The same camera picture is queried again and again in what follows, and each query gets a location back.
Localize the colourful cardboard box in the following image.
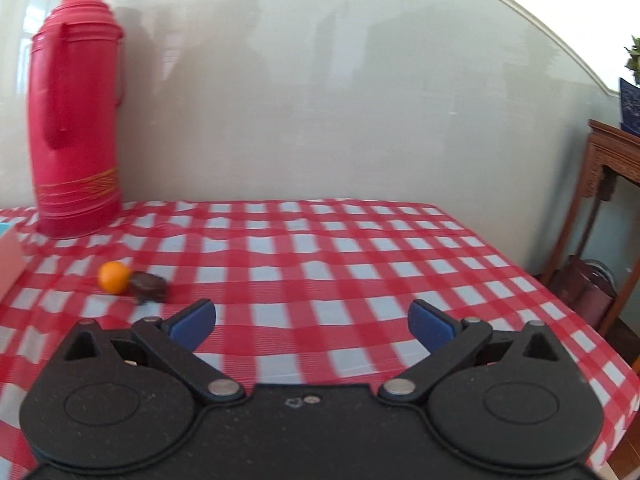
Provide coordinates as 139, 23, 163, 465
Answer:
0, 225, 25, 301

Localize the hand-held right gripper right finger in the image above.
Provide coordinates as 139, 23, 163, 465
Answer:
377, 299, 562, 405

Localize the dark red bag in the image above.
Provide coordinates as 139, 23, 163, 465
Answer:
554, 255, 617, 327

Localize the red thermos flask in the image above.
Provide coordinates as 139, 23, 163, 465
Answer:
27, 0, 125, 240

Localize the orange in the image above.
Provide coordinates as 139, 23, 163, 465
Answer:
98, 261, 132, 295

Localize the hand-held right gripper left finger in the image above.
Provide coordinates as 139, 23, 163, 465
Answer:
61, 299, 247, 405

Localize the carved wooden side table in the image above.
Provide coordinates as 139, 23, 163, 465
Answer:
542, 119, 640, 338

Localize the green plant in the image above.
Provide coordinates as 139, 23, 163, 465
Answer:
624, 35, 640, 86

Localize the dark mangosteen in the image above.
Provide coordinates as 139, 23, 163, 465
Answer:
129, 271, 168, 306

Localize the red checkered tablecloth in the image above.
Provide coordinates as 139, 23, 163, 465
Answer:
0, 199, 640, 480

